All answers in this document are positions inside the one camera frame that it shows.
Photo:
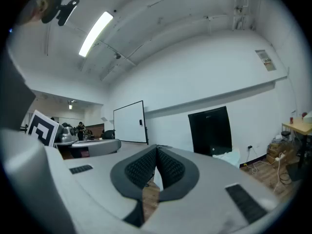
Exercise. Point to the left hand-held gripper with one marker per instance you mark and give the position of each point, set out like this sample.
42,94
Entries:
41,130

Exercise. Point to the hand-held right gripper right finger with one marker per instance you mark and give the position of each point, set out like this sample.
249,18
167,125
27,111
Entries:
207,203

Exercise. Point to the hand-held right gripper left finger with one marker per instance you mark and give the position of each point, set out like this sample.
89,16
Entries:
97,194

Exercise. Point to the black plastic clip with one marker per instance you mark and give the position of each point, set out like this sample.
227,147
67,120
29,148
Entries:
67,10

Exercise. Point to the black office chair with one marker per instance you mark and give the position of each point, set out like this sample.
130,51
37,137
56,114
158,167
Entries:
108,135

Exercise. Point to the whiteboard on black stand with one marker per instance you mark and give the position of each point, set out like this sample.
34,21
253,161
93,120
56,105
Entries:
129,123

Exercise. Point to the black mini fridge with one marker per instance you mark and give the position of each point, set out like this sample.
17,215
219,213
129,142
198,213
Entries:
209,130

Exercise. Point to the brown cardboard box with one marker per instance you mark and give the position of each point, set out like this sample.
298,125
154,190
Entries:
275,150

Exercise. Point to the white power strip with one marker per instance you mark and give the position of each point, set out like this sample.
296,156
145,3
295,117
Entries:
280,157

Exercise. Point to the black waste bin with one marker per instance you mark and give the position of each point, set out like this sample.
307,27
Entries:
295,172

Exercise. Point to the person's grey top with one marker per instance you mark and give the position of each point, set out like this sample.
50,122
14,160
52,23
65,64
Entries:
14,101

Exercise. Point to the ceiling tube light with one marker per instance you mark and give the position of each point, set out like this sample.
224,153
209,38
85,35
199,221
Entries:
96,33

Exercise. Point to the wooden desk with black legs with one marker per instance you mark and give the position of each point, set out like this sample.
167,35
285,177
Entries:
297,127

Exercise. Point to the person's head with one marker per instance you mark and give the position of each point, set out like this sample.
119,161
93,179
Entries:
40,7

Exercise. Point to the paper wall notice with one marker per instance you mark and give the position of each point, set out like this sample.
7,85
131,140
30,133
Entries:
267,61

